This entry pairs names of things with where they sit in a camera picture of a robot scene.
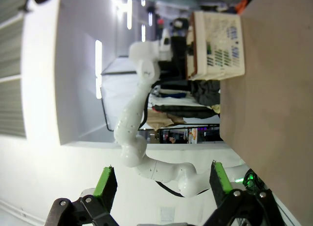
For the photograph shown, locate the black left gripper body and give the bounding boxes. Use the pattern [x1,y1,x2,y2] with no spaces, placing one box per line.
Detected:
[170,36,188,65]

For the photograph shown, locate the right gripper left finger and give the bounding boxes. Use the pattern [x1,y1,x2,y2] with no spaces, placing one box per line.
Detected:
[45,165,120,226]

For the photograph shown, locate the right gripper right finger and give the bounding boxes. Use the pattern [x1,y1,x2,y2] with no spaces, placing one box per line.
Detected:
[204,161,291,226]

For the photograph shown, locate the pile of dark clothes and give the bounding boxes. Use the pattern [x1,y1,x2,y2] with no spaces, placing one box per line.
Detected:
[150,79,221,129]

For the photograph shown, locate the orange cloth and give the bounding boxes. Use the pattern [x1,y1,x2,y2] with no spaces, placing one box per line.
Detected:
[234,0,250,15]

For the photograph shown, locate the grey window blinds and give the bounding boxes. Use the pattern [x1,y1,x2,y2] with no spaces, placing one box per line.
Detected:
[0,0,27,138]

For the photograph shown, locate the black cables with green light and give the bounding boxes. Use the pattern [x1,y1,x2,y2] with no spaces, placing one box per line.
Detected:
[241,168,266,196]

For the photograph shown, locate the cream shopping basket brown handles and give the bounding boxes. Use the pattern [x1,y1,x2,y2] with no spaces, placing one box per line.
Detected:
[185,11,246,81]

